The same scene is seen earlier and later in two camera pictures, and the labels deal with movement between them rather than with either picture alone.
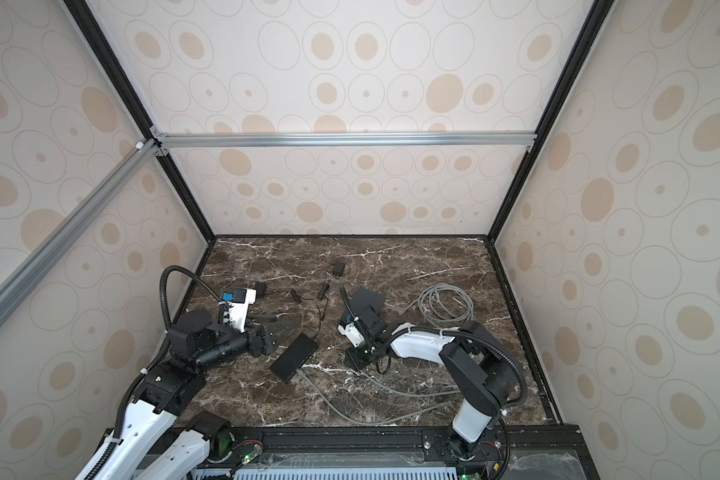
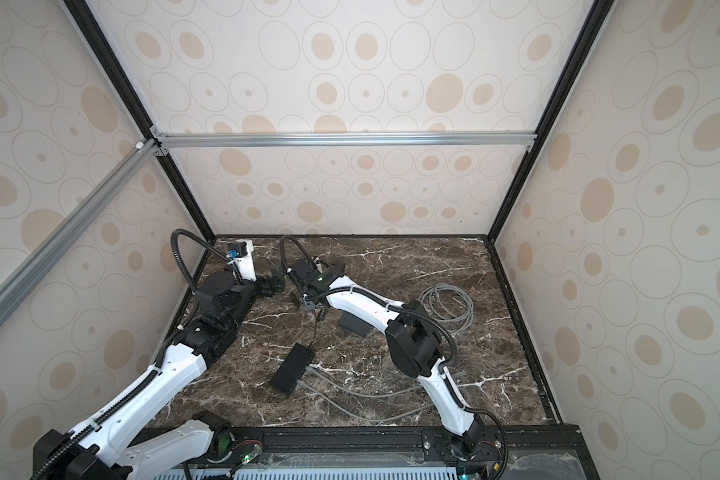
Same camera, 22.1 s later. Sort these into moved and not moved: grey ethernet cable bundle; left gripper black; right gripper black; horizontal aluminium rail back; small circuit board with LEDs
Moved: left gripper black; right gripper black
Not moved: grey ethernet cable bundle; horizontal aluminium rail back; small circuit board with LEDs
